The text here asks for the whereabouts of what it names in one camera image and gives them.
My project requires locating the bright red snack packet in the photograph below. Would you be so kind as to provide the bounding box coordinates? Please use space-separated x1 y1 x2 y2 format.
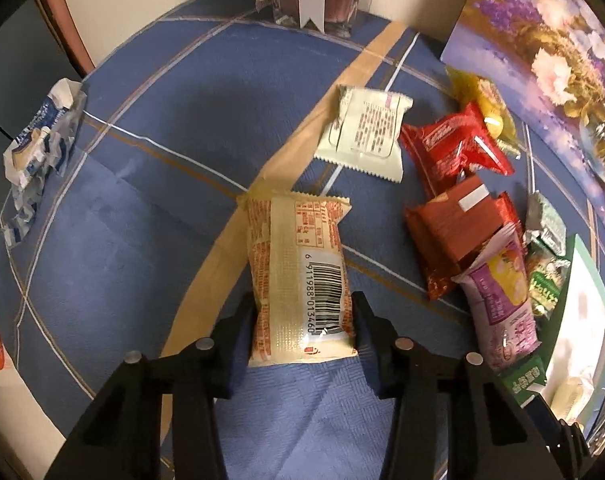
399 101 515 198

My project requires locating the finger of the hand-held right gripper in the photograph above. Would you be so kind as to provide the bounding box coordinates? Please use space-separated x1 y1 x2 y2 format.
533 394 594 466

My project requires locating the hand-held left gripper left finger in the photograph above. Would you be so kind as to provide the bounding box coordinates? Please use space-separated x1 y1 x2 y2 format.
45 291 258 480

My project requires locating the blue white plastic bag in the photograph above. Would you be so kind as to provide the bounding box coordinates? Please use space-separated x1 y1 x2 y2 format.
2 78 87 247

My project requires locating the dark red snack packet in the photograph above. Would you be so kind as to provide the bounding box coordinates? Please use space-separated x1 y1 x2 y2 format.
404 175 526 301

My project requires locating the cream orange snack packet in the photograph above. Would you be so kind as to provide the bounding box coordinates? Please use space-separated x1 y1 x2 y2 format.
237 191 359 367

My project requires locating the pink panel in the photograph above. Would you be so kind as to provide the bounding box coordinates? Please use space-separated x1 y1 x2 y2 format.
35 0 96 78

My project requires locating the yellow snack packet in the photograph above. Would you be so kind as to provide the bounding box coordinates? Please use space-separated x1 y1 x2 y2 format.
447 66 522 158

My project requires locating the white box with green edge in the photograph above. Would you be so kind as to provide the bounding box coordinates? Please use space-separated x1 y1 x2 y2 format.
537 234 605 426

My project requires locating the pale white snack packet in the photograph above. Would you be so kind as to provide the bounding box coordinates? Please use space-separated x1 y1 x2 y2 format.
313 85 414 183

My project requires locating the floral painting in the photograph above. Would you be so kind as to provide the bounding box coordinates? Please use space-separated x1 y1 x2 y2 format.
440 0 605 256

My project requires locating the blue plaid tablecloth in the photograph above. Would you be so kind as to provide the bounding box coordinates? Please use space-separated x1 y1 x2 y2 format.
0 0 605 480

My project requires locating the green silver snack packet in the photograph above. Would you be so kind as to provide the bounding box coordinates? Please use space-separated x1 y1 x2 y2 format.
525 247 571 318

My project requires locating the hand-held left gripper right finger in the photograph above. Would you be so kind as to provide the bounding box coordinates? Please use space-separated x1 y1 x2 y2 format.
351 291 563 480

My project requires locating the purple snack packet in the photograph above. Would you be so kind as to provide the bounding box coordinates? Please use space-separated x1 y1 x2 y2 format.
453 225 541 372

